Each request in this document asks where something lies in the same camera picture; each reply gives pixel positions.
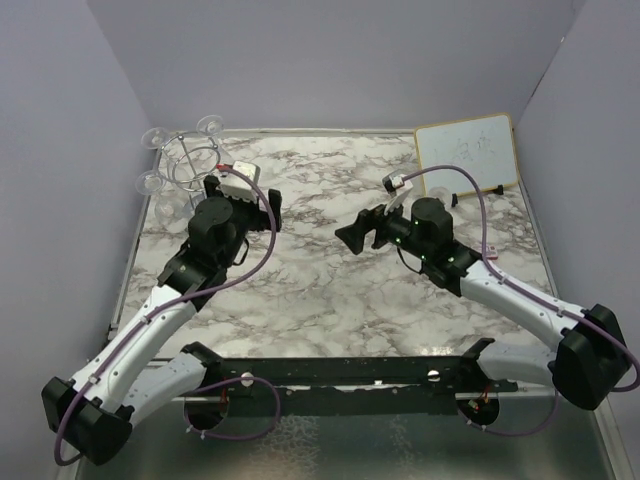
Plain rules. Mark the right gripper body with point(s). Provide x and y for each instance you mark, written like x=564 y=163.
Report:
x=398 y=229

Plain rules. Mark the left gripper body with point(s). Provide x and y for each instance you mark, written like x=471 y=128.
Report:
x=248 y=215

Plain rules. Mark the clear wine glass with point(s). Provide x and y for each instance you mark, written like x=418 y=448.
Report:
x=155 y=138
x=210 y=125
x=441 y=193
x=167 y=209

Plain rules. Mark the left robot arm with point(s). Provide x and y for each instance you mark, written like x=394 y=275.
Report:
x=95 y=411

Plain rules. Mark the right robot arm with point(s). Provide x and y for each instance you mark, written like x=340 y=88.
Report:
x=583 y=357

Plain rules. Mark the chrome wine glass rack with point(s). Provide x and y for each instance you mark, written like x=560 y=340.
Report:
x=185 y=160

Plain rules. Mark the small red white card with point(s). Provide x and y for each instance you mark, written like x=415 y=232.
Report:
x=491 y=253

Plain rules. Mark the small whiteboard on stand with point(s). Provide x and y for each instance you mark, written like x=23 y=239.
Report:
x=482 y=146

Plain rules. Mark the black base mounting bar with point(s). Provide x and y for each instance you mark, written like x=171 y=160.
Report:
x=342 y=386

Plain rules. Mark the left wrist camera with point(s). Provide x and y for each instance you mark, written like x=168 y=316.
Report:
x=238 y=180

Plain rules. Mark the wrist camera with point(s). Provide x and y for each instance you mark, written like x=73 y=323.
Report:
x=238 y=180
x=398 y=188

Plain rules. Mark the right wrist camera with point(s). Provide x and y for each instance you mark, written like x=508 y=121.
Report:
x=398 y=188

